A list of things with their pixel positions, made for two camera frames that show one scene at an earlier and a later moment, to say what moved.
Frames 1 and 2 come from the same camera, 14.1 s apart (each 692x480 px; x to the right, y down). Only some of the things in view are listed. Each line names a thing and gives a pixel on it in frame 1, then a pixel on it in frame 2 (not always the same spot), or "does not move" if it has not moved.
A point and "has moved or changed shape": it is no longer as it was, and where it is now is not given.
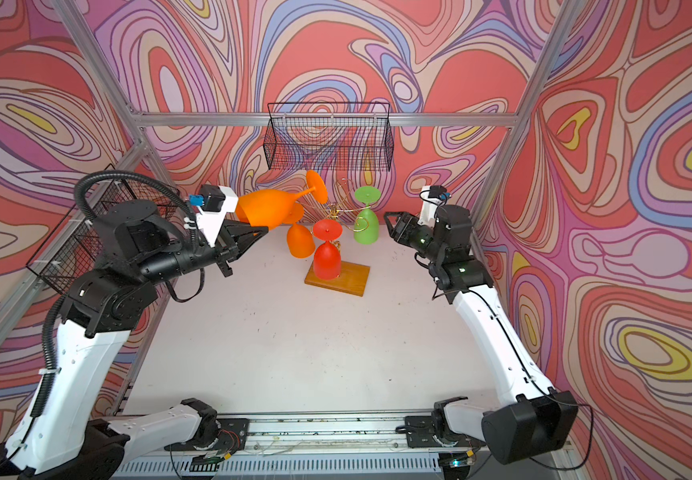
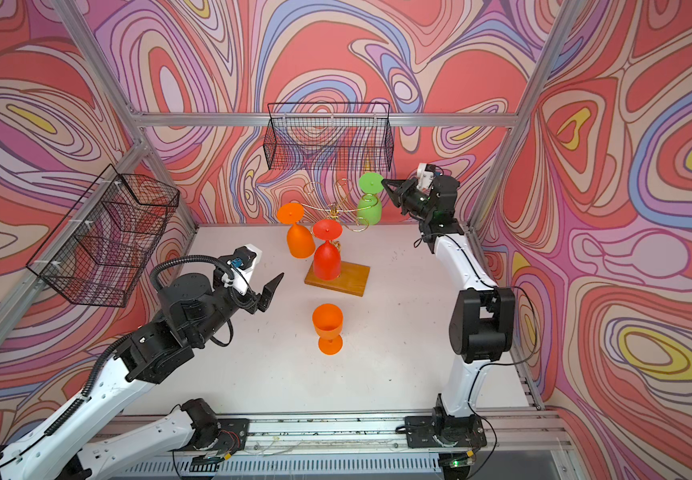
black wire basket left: (72, 249) does not move
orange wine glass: (300, 239) does not move
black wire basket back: (329, 136) does not move
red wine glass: (327, 258) does not move
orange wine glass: (265, 208) -> (328, 320)
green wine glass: (366, 225) has moved or changed shape
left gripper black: (226, 247) -> (254, 301)
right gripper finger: (397, 222) -> (401, 185)
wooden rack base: (352, 278) does not move
